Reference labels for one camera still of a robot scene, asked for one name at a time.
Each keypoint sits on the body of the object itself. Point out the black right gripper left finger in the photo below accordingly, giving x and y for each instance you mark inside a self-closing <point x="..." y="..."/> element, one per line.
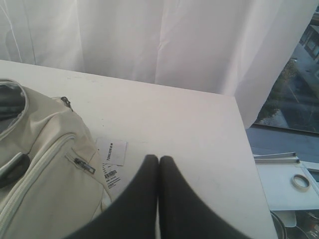
<point x="133" y="214"/>

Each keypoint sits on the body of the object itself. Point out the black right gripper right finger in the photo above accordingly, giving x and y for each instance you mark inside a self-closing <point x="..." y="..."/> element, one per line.
<point x="182" y="214"/>

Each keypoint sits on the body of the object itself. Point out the cream white duffel bag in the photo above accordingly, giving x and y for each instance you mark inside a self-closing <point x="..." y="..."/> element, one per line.
<point x="51" y="175"/>

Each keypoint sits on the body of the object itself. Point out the white barcode hang tag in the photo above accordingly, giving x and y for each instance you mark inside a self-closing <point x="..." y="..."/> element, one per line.
<point x="112" y="176"/>

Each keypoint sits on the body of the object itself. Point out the small white paper tag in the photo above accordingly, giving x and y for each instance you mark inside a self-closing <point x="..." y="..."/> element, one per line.
<point x="112" y="151"/>

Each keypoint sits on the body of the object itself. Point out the white shelf tray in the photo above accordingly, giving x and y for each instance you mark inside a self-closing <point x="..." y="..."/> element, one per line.
<point x="281" y="195"/>

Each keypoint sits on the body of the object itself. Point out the white tape roll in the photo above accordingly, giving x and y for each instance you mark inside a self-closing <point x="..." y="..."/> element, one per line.
<point x="300" y="182"/>

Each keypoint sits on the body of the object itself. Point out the white curtain backdrop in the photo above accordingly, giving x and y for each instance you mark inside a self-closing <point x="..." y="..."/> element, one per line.
<point x="230" y="47"/>

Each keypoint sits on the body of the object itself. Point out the grey metal rail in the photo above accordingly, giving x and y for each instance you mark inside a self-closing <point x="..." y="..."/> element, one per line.
<point x="280" y="158"/>

